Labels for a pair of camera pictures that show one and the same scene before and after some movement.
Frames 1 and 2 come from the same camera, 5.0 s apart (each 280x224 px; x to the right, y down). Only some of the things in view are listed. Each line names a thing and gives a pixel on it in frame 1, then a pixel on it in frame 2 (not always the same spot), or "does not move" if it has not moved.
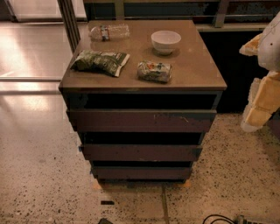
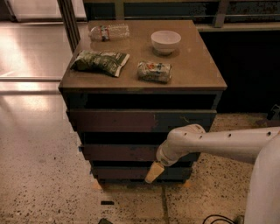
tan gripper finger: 252,47 → 156,170
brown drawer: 138,152 does not move
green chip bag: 109,63 does not move
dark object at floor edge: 104,220 does not move
